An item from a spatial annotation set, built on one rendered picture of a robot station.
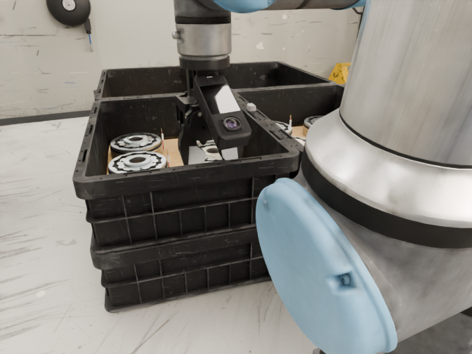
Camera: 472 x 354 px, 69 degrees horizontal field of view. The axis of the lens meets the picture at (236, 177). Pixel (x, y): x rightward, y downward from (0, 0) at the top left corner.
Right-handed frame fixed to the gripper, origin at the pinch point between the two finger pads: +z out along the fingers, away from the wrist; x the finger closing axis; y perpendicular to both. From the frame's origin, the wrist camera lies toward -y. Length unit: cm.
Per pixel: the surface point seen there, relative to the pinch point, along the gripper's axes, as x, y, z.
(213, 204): 2.7, -7.8, -2.1
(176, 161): 2.0, 16.8, 2.0
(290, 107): -30.1, 26.7, -3.2
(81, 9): 9, 325, -20
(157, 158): 6.3, 13.2, -1.0
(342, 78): -269, 294, 56
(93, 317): 21.1, -4.8, 15.0
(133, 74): 2, 71, -6
